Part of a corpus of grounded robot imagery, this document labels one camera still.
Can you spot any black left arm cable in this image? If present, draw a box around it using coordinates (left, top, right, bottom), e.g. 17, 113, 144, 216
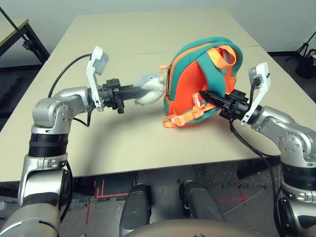
48, 53, 94, 223

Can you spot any teal and orange backpack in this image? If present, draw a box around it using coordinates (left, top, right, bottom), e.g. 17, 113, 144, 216
159, 36, 244, 129

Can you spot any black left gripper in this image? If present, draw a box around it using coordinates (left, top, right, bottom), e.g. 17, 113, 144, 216
103, 78, 149, 115

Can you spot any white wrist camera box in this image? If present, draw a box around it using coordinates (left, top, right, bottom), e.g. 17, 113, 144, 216
240, 62, 271, 127
85, 45, 110, 113

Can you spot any grey robot torso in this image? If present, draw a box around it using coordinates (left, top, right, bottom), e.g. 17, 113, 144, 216
118, 218, 262, 237

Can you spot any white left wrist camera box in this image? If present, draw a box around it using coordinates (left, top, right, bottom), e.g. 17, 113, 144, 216
85, 45, 110, 113

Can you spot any white floor cable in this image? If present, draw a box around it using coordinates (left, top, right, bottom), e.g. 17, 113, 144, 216
223, 167, 282, 216

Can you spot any black tripod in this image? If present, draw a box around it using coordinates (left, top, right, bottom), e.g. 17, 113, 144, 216
285, 31, 316, 62

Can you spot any black bag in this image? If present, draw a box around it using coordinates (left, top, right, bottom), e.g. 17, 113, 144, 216
295, 49, 316, 80

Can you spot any robot leg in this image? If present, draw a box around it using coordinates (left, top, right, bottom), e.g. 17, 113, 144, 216
119, 184, 152, 232
179, 181, 226, 223

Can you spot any robot right leg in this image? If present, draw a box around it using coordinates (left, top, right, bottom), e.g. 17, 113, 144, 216
179, 181, 226, 223

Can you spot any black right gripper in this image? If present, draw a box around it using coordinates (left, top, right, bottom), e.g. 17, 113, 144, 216
199, 89, 250, 119

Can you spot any robot left leg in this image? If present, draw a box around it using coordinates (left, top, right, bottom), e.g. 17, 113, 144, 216
119, 184, 152, 232

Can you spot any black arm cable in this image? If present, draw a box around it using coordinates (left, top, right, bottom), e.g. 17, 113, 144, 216
48, 53, 94, 223
228, 76, 285, 237

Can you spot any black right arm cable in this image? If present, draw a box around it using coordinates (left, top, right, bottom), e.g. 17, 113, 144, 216
228, 76, 285, 237

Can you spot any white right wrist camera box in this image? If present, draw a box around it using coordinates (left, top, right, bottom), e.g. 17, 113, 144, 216
240, 62, 271, 127

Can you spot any red cross floor tape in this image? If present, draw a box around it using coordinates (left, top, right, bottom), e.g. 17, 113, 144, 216
218, 186, 251, 206

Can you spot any red L-shaped floor tape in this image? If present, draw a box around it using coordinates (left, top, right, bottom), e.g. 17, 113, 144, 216
85, 180, 129, 226

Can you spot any black-framed side table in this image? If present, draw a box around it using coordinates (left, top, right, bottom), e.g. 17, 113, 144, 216
0, 6, 50, 66

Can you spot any grey plush toy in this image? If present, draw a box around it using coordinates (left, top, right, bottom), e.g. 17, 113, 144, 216
134, 73, 166, 106

